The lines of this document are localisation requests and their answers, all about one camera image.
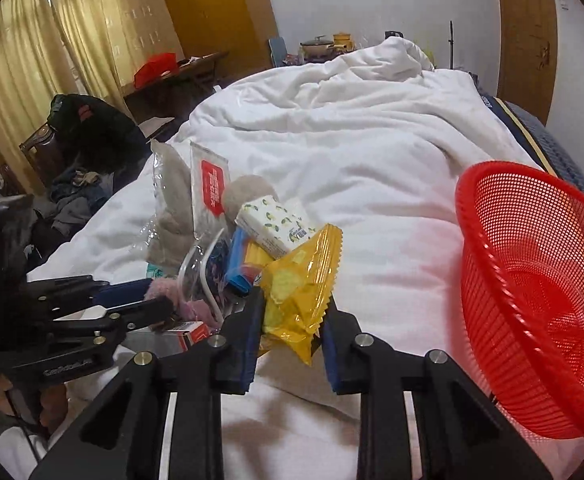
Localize yellow snack bag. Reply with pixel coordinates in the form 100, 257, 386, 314
259, 224, 343, 365

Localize red mesh plastic basket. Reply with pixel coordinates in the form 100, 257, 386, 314
456, 162, 584, 439

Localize white packet red label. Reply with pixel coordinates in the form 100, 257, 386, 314
190, 141, 231, 242

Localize dark wooden desk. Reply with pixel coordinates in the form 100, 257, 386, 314
121, 52, 228, 124

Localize red bag on desk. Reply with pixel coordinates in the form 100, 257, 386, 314
133, 52, 179, 89

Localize lemon print tissue pack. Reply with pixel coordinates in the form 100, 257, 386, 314
235, 195, 316, 259

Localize blue yellow packet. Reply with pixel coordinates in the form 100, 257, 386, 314
225, 228, 273, 297

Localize white duvet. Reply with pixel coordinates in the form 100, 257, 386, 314
0, 34, 584, 480

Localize cooking pot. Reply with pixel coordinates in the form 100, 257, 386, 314
301, 36, 334, 58

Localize beige plush ball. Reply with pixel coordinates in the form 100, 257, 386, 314
221, 174, 278, 223

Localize yellow curtain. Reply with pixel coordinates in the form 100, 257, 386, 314
0, 0, 182, 191

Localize grey socks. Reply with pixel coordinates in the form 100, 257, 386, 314
145, 140, 195, 276

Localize clear plastic bag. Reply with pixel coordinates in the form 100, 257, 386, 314
177, 228, 231, 330

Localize pile of dark clothes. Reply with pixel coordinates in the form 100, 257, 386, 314
19, 93, 151, 263

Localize wooden wardrobe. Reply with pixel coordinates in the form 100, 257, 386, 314
165, 0, 279, 78

